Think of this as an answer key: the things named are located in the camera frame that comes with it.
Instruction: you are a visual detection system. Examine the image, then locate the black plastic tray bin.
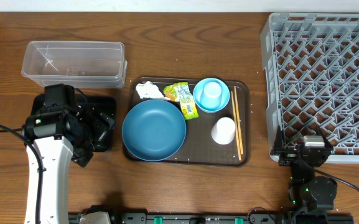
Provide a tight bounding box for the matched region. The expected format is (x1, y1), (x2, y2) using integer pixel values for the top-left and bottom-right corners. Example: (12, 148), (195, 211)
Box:
(29, 93), (118, 152)

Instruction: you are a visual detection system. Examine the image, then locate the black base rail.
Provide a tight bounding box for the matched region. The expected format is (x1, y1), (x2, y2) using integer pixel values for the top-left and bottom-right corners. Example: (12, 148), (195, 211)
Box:
(68, 205), (354, 224)

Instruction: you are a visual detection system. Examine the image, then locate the right wooden chopstick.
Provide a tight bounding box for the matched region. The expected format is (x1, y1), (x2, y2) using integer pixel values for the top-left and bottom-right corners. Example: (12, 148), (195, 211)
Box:
(234, 86), (244, 155)

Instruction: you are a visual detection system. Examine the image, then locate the light blue cup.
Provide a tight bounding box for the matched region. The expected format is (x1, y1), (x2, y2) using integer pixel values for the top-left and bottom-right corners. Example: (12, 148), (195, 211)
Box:
(200, 82), (222, 110)

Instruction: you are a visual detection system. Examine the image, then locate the grey dishwasher rack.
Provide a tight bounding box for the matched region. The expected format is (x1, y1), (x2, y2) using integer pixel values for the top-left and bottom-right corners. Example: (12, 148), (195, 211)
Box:
(260, 12), (359, 164)

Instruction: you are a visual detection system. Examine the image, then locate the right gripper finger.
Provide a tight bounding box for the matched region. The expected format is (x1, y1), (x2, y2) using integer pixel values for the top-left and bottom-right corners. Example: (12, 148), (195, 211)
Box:
(317, 128), (333, 149)
(273, 126), (284, 149)

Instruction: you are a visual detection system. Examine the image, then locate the dark blue plate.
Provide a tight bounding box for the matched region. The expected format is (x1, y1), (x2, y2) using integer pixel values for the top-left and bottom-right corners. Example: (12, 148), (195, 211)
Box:
(122, 100), (187, 162)

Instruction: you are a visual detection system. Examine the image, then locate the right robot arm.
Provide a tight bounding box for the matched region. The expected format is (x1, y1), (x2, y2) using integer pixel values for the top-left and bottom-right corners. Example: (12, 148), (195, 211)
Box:
(271, 128), (337, 223)

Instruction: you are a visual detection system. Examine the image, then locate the pale pink cup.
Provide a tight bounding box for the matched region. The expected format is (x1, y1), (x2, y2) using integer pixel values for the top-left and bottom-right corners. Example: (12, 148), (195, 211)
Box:
(211, 117), (235, 145)

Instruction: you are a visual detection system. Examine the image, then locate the light blue bowl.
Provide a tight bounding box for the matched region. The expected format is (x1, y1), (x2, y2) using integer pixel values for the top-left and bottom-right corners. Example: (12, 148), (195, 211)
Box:
(193, 78), (230, 113)

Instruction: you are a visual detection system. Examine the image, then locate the crumpled white tissue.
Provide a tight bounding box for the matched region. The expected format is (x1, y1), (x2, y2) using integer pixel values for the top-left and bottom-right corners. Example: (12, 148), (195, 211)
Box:
(135, 81), (170, 100)

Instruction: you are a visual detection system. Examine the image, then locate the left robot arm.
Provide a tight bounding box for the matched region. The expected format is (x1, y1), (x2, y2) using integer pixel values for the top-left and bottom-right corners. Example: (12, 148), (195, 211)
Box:
(22, 84), (116, 223)

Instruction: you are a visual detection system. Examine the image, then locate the clear plastic bin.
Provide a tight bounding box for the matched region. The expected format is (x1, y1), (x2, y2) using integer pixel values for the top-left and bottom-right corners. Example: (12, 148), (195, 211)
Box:
(21, 41), (128, 89)

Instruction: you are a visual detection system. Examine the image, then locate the dark brown serving tray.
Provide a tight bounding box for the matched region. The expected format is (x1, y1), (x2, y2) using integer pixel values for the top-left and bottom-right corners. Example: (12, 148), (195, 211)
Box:
(123, 76), (251, 167)

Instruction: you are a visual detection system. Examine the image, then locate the green snack wrapper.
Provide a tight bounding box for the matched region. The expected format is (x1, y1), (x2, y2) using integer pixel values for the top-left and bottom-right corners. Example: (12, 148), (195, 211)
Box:
(163, 82), (199, 120)

